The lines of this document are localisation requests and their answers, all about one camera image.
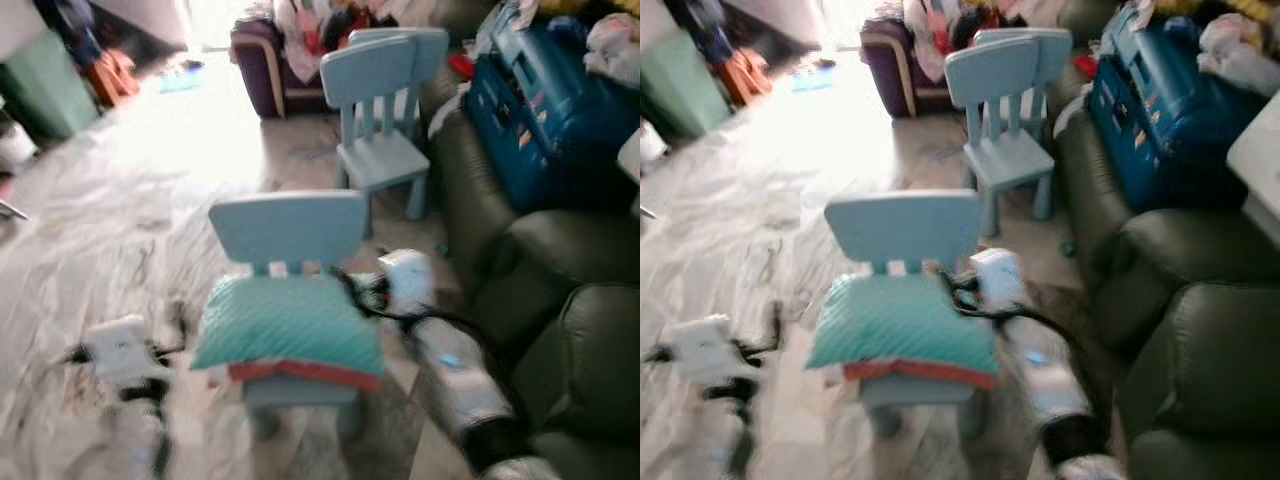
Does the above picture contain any blue hard suitcase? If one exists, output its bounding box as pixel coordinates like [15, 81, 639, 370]
[465, 18, 641, 213]
[1088, 5, 1271, 213]

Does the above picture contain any blue floor mat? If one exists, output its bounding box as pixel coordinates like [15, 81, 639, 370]
[158, 62, 207, 95]
[793, 62, 837, 93]

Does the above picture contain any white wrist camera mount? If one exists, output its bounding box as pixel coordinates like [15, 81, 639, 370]
[378, 249, 437, 314]
[668, 315, 741, 386]
[82, 316, 163, 389]
[970, 247, 1027, 311]

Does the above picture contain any pink dotted pillow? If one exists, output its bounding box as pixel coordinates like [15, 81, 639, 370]
[825, 358, 999, 393]
[205, 358, 384, 393]

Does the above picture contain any teal dotted pillow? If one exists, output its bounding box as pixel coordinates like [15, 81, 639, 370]
[190, 272, 387, 374]
[805, 272, 1001, 376]

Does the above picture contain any pile of clothes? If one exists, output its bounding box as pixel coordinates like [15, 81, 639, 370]
[272, 0, 401, 59]
[903, 0, 1031, 59]

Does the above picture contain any purple armchair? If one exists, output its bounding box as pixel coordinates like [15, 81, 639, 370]
[858, 18, 963, 121]
[229, 18, 336, 121]

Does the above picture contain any white bucket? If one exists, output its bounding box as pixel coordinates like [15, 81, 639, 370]
[640, 120, 669, 169]
[0, 125, 39, 173]

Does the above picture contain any dark green leather sofa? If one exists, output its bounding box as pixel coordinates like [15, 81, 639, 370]
[470, 208, 641, 480]
[1090, 205, 1280, 480]

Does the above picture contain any dark green leather armchair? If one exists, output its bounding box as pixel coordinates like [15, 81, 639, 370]
[1050, 60, 1141, 266]
[420, 62, 531, 271]

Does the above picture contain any white stuffed bag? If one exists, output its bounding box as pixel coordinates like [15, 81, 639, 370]
[583, 12, 641, 89]
[1198, 12, 1280, 98]

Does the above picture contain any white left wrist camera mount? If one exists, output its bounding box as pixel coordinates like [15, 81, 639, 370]
[668, 315, 741, 386]
[82, 316, 163, 389]

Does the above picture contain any green bin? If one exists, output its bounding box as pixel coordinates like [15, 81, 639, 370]
[640, 30, 733, 143]
[0, 30, 101, 143]

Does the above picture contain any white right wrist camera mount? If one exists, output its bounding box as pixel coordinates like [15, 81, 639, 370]
[378, 249, 437, 314]
[970, 247, 1027, 311]

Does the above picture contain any white boxy appliance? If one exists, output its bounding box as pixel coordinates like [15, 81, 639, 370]
[616, 128, 641, 189]
[1226, 92, 1280, 251]

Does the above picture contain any light blue child chair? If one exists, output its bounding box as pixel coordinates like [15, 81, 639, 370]
[207, 190, 386, 443]
[320, 36, 433, 223]
[972, 27, 1073, 116]
[348, 27, 452, 116]
[822, 190, 1001, 443]
[944, 36, 1059, 239]

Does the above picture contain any orange plastic item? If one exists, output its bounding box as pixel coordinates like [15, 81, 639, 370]
[715, 46, 773, 107]
[85, 48, 141, 107]

